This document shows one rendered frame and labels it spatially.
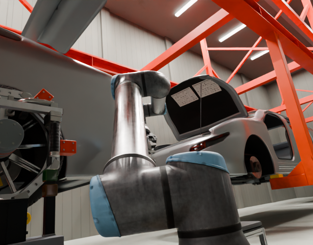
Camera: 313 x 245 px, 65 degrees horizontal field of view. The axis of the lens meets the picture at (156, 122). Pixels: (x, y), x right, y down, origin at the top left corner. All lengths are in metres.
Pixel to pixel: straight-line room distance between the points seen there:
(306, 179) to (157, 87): 3.25
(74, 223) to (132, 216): 5.30
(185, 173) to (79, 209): 5.38
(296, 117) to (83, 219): 4.57
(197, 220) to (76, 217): 5.37
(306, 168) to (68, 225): 4.51
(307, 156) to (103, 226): 3.65
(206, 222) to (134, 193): 0.16
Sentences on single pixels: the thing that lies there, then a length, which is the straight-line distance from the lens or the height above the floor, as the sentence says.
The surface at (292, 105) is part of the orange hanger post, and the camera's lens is 4.19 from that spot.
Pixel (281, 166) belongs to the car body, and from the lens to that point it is 4.39.
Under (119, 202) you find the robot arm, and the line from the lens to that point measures 0.57.
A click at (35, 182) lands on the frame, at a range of 1.32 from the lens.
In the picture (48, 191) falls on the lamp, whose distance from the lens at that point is 0.91.
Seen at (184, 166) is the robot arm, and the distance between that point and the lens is 0.58.
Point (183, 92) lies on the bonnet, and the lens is 4.44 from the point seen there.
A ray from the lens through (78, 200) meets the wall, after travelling 5.90.
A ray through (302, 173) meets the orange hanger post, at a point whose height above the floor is 0.69.
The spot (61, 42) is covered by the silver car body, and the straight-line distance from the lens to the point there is 4.00.
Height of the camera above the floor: 0.51
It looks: 18 degrees up
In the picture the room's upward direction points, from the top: 7 degrees counter-clockwise
